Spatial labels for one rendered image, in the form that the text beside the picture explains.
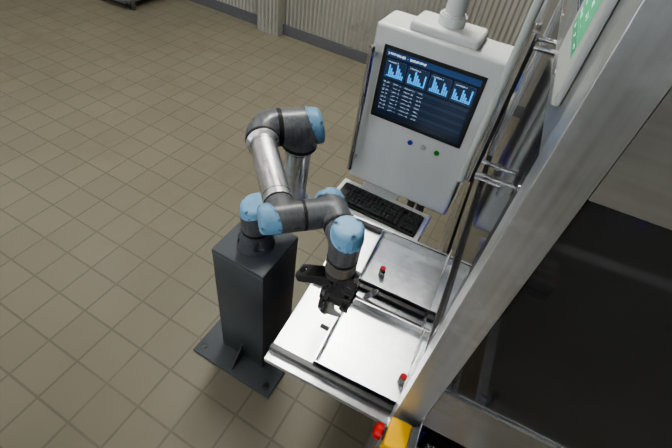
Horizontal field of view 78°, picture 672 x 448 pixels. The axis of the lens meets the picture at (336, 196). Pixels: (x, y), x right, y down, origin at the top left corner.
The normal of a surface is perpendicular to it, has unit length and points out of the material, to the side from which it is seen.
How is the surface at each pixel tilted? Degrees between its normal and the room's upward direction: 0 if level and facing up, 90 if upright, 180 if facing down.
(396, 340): 0
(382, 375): 0
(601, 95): 90
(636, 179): 90
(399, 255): 0
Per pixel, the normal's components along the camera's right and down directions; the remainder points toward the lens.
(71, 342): 0.12, -0.72
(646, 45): -0.42, 0.58
